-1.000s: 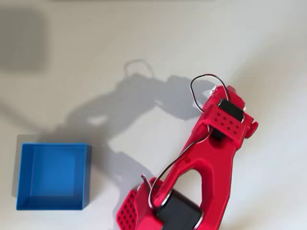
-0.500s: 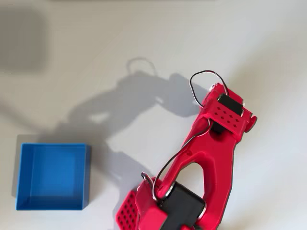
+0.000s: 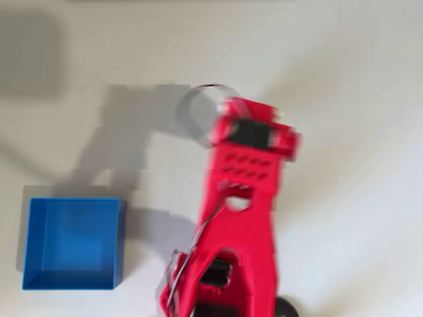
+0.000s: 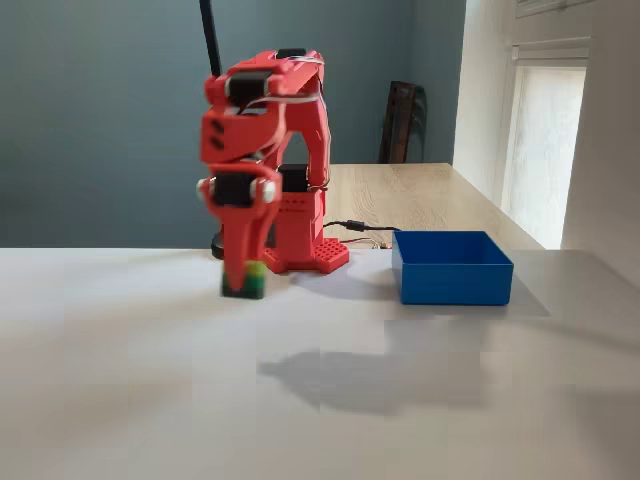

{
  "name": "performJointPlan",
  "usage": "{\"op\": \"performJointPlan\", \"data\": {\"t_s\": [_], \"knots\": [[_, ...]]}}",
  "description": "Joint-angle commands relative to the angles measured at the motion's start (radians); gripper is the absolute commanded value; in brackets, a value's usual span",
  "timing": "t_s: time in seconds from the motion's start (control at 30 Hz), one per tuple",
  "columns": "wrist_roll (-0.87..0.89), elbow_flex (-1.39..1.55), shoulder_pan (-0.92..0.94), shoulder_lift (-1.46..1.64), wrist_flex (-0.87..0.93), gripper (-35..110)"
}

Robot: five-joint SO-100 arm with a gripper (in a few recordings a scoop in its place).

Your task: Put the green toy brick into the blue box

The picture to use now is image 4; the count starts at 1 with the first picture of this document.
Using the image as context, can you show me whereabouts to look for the green lego brick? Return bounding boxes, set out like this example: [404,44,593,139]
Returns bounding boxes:
[221,259,267,300]

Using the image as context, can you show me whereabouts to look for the blue plastic box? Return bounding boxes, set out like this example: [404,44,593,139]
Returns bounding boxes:
[391,230,515,306]

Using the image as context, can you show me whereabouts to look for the black stand pole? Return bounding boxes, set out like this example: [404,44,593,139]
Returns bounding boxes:
[198,0,224,80]

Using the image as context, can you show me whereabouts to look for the dark wooden chair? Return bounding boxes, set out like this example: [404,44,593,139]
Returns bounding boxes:
[378,80,429,165]

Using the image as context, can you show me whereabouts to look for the white window with blind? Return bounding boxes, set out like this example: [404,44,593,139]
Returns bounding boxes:
[492,0,595,251]

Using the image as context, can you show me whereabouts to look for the black power cable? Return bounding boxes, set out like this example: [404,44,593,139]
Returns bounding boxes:
[322,218,402,234]

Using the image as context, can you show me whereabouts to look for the black red white servo cable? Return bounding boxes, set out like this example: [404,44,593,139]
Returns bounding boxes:
[235,93,327,115]

